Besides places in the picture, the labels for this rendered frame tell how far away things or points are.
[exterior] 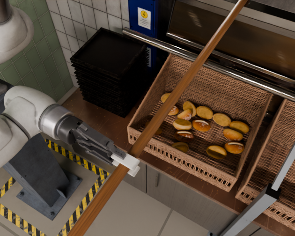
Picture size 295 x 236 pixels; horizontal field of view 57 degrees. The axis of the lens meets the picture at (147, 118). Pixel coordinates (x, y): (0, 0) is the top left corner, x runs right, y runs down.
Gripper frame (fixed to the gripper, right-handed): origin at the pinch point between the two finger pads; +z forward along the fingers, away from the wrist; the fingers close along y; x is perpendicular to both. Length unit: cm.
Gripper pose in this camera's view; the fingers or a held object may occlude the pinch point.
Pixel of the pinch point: (126, 162)
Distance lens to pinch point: 71.2
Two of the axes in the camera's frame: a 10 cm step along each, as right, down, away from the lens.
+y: 0.0, 5.8, 8.2
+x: -5.3, 6.9, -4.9
